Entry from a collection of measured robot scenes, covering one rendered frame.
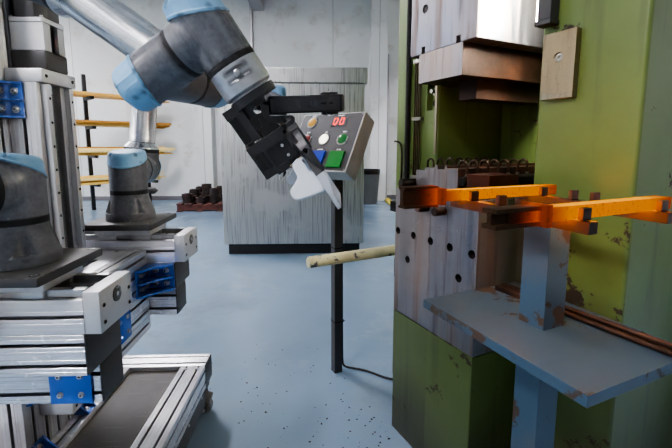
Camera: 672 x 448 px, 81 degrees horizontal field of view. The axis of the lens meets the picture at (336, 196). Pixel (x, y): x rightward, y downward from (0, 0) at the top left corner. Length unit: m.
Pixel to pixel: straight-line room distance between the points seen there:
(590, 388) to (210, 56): 0.73
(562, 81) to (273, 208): 3.04
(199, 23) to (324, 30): 7.39
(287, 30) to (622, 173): 7.24
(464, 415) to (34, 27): 1.55
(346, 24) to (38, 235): 7.34
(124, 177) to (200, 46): 0.90
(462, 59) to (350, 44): 6.69
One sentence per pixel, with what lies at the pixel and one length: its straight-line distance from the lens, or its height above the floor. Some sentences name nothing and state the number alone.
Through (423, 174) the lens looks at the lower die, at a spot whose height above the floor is 0.96.
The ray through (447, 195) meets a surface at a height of 0.96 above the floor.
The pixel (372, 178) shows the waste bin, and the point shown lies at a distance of 7.00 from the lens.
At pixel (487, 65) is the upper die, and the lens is 1.34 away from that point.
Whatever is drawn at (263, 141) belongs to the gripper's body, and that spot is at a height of 1.07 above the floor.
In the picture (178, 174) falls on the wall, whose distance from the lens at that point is 8.16.
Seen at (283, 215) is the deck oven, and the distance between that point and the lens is 3.82.
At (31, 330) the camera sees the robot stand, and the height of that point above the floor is 0.69.
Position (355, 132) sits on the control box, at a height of 1.11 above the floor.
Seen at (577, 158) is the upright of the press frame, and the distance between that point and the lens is 1.19.
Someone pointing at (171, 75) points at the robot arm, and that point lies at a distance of 0.61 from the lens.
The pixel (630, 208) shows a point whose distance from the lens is 0.84.
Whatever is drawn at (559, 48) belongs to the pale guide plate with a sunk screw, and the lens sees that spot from 1.22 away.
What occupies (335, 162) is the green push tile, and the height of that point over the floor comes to 1.00.
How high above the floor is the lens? 1.07
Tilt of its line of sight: 7 degrees down
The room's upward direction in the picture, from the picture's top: straight up
